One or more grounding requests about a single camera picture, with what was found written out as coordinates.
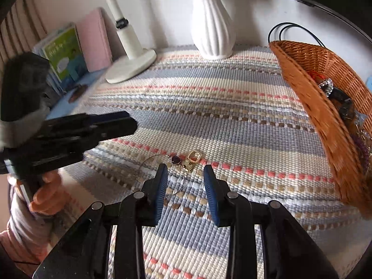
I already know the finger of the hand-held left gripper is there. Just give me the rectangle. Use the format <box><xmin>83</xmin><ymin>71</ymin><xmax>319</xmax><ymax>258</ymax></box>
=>
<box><xmin>41</xmin><ymin>111</ymin><xmax>138</xmax><ymax>154</ymax></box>

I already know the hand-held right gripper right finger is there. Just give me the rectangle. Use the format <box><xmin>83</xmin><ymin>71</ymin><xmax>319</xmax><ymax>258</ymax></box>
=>
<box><xmin>203</xmin><ymin>165</ymin><xmax>339</xmax><ymax>279</ymax></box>

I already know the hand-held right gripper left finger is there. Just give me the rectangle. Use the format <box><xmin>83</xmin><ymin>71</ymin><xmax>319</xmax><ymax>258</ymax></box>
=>
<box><xmin>32</xmin><ymin>163</ymin><xmax>169</xmax><ymax>279</ymax></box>

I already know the wire hoop with dark heart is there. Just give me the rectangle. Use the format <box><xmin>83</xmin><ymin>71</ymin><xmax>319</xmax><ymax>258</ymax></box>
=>
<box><xmin>139</xmin><ymin>155</ymin><xmax>193</xmax><ymax>201</ymax></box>

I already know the gold square earring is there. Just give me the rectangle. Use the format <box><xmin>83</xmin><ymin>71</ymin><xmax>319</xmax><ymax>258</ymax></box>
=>
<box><xmin>186</xmin><ymin>150</ymin><xmax>202</xmax><ymax>172</ymax></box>

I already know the brown wicker basket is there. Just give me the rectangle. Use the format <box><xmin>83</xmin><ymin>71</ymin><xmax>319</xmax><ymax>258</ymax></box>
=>
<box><xmin>269</xmin><ymin>40</ymin><xmax>372</xmax><ymax>220</ymax></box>

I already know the clear bead bracelet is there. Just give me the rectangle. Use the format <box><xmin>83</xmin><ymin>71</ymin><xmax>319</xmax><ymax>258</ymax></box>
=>
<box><xmin>318</xmin><ymin>78</ymin><xmax>334</xmax><ymax>96</ymax></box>

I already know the black wrist watch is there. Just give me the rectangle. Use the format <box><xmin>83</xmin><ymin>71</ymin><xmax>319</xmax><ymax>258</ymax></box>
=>
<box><xmin>330</xmin><ymin>89</ymin><xmax>356</xmax><ymax>123</ymax></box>

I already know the gold chain jewellery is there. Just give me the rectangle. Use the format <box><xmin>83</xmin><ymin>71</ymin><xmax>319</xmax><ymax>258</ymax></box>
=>
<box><xmin>353</xmin><ymin>123</ymin><xmax>372</xmax><ymax>140</ymax></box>

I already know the person's left forearm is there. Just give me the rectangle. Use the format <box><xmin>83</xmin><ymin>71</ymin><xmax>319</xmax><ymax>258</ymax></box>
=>
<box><xmin>0</xmin><ymin>184</ymin><xmax>63</xmax><ymax>269</ymax></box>

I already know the person's left hand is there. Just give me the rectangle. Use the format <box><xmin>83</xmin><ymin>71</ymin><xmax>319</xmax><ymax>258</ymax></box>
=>
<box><xmin>29</xmin><ymin>171</ymin><xmax>69</xmax><ymax>214</ymax></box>

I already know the brown round dish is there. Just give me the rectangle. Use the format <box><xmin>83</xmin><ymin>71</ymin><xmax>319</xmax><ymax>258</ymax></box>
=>
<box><xmin>69</xmin><ymin>84</ymin><xmax>89</xmax><ymax>102</ymax></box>

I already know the row of books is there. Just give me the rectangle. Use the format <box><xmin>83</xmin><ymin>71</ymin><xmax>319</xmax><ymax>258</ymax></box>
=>
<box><xmin>32</xmin><ymin>23</ymin><xmax>89</xmax><ymax>96</ymax></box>

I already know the beige curtain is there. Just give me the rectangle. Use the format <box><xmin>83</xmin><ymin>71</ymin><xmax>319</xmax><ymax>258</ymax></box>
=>
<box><xmin>0</xmin><ymin>0</ymin><xmax>48</xmax><ymax>64</ymax></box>

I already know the striped woven table mat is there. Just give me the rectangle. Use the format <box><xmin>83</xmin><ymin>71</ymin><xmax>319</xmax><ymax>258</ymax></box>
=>
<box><xmin>55</xmin><ymin>44</ymin><xmax>372</xmax><ymax>279</ymax></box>

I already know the pink folder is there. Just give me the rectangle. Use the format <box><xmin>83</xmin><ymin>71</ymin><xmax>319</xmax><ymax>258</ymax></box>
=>
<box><xmin>77</xmin><ymin>8</ymin><xmax>113</xmax><ymax>73</ymax></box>

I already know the white desk lamp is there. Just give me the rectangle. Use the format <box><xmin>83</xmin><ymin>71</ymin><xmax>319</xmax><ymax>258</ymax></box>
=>
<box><xmin>96</xmin><ymin>0</ymin><xmax>157</xmax><ymax>84</ymax></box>

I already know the white ribbed vase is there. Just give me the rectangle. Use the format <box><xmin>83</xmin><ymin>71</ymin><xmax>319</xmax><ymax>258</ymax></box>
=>
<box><xmin>191</xmin><ymin>0</ymin><xmax>236</xmax><ymax>60</ymax></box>

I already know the black cable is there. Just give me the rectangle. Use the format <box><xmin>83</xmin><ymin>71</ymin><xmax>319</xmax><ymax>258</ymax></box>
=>
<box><xmin>267</xmin><ymin>22</ymin><xmax>326</xmax><ymax>47</ymax></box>

